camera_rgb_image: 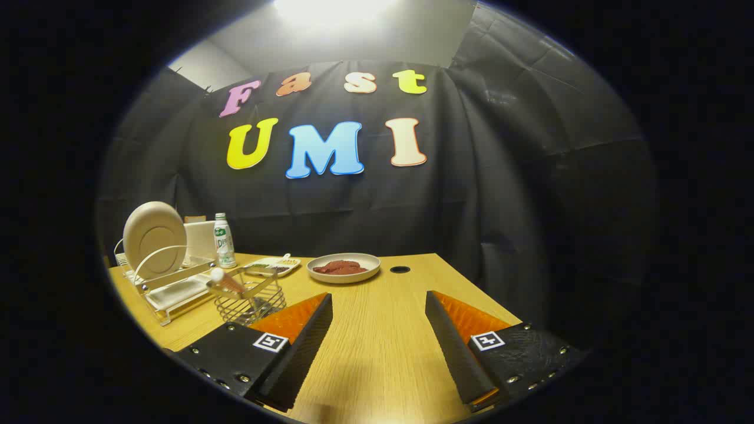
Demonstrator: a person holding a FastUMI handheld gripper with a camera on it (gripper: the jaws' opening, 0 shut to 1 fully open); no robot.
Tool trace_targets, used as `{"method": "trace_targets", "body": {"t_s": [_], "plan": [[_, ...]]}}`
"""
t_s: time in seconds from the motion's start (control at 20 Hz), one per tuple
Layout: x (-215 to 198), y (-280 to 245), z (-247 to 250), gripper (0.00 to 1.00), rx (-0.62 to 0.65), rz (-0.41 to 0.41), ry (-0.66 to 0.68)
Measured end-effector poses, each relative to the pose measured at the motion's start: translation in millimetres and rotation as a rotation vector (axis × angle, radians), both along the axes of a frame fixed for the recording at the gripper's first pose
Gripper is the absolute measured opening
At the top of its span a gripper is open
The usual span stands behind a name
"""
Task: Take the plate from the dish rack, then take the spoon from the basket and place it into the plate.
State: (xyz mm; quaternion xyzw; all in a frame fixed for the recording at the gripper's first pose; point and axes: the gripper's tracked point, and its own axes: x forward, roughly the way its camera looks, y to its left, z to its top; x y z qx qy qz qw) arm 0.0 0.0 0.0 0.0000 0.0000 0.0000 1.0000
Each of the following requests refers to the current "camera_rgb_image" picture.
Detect white toaster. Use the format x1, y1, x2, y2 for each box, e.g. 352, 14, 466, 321
184, 220, 217, 263

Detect beige oval meat plate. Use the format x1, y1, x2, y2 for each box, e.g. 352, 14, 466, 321
306, 253, 382, 284

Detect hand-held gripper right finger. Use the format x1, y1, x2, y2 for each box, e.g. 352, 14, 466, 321
425, 290, 585, 413

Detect white green label bottle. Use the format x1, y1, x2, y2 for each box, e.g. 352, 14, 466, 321
213, 213, 237, 269

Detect beige round plate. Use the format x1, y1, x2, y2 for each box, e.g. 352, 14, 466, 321
123, 201, 188, 280

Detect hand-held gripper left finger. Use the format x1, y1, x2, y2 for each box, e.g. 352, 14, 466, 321
176, 293, 334, 413

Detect white divided bean tray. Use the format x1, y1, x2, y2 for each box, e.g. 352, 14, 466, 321
243, 254, 302, 278

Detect black backdrop cloth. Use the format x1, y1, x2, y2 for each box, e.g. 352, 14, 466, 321
97, 3, 657, 354

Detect metal wire basket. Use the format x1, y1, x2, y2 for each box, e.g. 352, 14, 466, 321
206, 266, 287, 326

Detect white wire dish rack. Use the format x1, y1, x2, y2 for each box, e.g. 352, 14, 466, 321
113, 236, 220, 326

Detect white drip tray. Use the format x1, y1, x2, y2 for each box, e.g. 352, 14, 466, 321
145, 274, 214, 312

